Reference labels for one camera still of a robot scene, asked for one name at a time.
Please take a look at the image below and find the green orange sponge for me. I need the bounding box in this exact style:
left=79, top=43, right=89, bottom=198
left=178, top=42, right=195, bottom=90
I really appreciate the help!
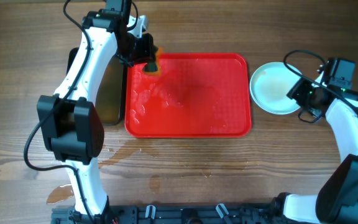
left=142, top=46, right=163, bottom=76

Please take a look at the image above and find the light blue plate top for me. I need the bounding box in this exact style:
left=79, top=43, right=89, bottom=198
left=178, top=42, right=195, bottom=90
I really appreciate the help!
left=249, top=62, right=300, bottom=115

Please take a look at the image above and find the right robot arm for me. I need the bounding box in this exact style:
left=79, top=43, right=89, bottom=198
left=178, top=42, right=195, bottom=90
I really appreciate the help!
left=268, top=58, right=358, bottom=223

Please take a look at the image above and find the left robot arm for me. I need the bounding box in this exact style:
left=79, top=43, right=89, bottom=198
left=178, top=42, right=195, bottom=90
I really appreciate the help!
left=34, top=1, right=162, bottom=223

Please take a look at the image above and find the black water tray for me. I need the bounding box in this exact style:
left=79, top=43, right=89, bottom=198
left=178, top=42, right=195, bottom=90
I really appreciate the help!
left=67, top=47, right=127, bottom=126

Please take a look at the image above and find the red plastic tray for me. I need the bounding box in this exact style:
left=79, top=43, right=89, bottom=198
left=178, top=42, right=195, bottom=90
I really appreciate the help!
left=124, top=53, right=252, bottom=138

